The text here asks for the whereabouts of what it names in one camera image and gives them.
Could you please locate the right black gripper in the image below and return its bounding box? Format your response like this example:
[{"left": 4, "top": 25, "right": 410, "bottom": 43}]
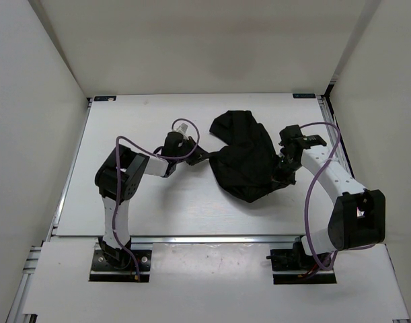
[{"left": 270, "top": 154, "right": 302, "bottom": 192}]

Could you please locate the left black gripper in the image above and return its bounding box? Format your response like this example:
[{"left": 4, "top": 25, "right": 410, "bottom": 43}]
[{"left": 174, "top": 136, "right": 211, "bottom": 166}]

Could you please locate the black skirt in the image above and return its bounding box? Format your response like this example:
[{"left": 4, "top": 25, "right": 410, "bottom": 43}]
[{"left": 209, "top": 110, "right": 285, "bottom": 203}]

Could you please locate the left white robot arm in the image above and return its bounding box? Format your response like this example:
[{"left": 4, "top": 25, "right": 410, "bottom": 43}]
[{"left": 95, "top": 118, "right": 206, "bottom": 269}]

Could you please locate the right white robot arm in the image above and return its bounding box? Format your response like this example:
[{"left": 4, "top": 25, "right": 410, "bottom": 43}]
[{"left": 275, "top": 135, "right": 385, "bottom": 269}]

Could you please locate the right blue corner label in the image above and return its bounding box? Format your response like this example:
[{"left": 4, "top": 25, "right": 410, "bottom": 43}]
[{"left": 293, "top": 93, "right": 316, "bottom": 99}]

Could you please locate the blue corner label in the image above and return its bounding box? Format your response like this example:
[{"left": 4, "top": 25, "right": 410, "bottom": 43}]
[
  {"left": 293, "top": 93, "right": 316, "bottom": 99},
  {"left": 94, "top": 96, "right": 117, "bottom": 102}
]

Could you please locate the left blue corner label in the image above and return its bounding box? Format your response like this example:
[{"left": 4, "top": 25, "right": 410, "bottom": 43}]
[{"left": 94, "top": 96, "right": 117, "bottom": 102}]

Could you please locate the white front cover panel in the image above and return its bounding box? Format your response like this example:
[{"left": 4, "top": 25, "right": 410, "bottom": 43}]
[{"left": 24, "top": 242, "right": 409, "bottom": 322}]

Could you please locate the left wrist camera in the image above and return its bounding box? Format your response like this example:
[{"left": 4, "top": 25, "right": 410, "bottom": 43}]
[{"left": 161, "top": 131, "right": 184, "bottom": 157}]

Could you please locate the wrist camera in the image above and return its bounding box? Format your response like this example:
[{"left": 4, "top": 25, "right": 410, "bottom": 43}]
[
  {"left": 161, "top": 131, "right": 184, "bottom": 157},
  {"left": 279, "top": 124, "right": 304, "bottom": 147}
]

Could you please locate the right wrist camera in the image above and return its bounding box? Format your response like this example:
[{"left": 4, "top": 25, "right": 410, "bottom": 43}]
[{"left": 279, "top": 124, "right": 304, "bottom": 147}]

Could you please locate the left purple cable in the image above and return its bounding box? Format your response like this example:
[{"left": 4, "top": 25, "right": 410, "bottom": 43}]
[{"left": 112, "top": 117, "right": 202, "bottom": 282}]

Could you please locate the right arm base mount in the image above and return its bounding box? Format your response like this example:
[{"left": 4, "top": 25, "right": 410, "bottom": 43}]
[{"left": 266, "top": 249, "right": 337, "bottom": 285}]

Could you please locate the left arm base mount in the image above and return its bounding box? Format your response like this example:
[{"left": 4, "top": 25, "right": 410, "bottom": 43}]
[{"left": 89, "top": 246, "right": 152, "bottom": 283}]

